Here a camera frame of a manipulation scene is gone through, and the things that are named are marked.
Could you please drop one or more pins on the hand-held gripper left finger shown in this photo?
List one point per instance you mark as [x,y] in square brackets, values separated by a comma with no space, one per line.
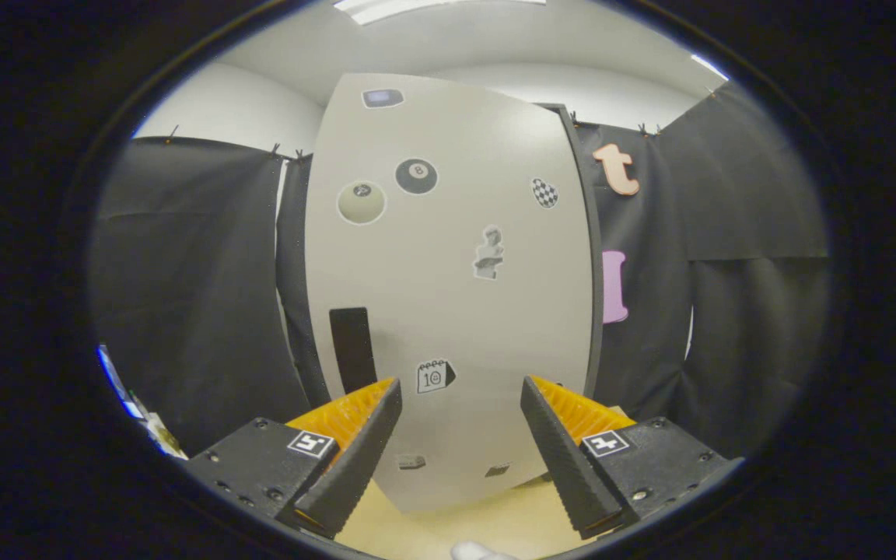
[358,467]

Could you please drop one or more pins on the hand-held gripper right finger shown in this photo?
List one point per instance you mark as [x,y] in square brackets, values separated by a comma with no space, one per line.
[565,467]

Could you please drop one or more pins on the grey shoe cabinet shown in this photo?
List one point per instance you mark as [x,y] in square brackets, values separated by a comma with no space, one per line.
[597,311]

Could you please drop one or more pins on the white rounded object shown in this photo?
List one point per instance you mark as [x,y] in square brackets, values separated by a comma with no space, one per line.
[479,552]

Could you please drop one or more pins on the black backdrop cloth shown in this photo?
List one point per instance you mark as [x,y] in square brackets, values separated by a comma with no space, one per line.
[728,350]

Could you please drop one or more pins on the white printed board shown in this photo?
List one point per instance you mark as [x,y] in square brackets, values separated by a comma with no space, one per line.
[141,416]

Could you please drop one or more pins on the small ceiling light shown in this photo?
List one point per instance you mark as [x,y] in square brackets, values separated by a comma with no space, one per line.
[708,66]

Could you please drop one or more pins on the long ceiling light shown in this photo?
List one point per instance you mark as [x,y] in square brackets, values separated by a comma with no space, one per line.
[417,6]

